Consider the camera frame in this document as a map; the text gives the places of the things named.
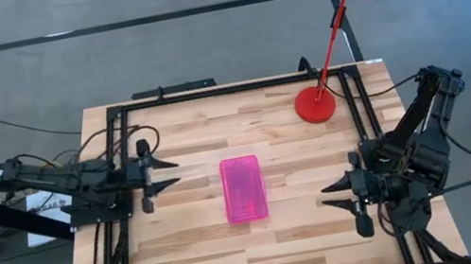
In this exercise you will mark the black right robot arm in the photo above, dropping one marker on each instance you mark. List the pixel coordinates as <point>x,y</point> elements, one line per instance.
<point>416,154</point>

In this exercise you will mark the small white label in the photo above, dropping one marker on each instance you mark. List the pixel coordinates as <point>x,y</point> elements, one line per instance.
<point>373,61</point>

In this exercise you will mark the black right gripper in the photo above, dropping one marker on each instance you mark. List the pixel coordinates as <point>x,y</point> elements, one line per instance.
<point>369,186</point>

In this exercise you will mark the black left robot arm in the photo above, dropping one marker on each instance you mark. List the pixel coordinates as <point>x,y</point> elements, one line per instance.
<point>80,177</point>

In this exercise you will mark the white printed paper sheet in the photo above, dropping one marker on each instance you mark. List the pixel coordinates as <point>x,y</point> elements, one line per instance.
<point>41,231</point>

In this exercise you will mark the red desk lamp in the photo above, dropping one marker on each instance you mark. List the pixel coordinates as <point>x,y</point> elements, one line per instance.
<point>315,106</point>

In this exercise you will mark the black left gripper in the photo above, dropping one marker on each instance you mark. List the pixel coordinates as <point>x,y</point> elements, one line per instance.
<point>140,177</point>

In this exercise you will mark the black aluminium table frame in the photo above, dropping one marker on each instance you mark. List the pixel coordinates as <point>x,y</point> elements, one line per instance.
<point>228,90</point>

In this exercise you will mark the clear pencil box pink lid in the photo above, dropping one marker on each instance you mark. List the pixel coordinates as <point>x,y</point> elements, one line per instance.
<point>244,188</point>

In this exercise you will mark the black bar device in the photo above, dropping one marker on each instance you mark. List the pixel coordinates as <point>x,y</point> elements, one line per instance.
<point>173,88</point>

